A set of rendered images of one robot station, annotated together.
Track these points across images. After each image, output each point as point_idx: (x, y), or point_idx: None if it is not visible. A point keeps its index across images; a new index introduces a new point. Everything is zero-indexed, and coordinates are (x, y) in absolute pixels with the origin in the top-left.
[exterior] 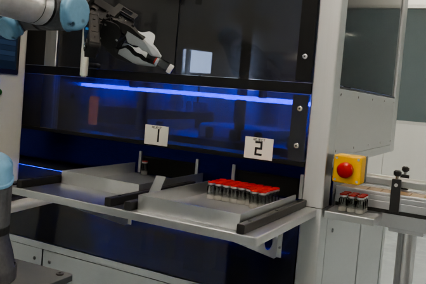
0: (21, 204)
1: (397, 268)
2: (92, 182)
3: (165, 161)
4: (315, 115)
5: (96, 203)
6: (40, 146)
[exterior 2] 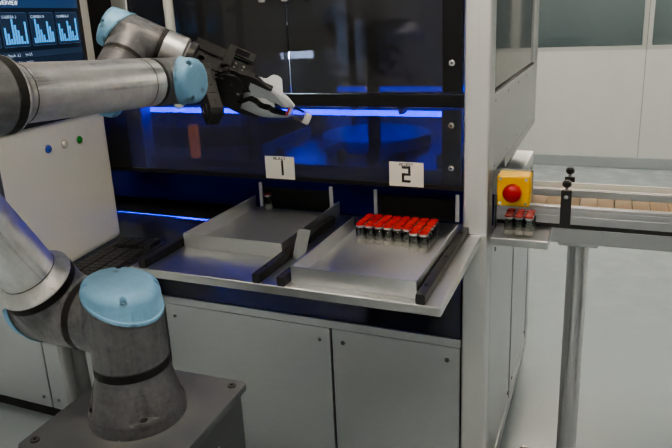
0: None
1: (569, 281)
2: (224, 244)
3: (291, 191)
4: (470, 131)
5: (240, 279)
6: (134, 185)
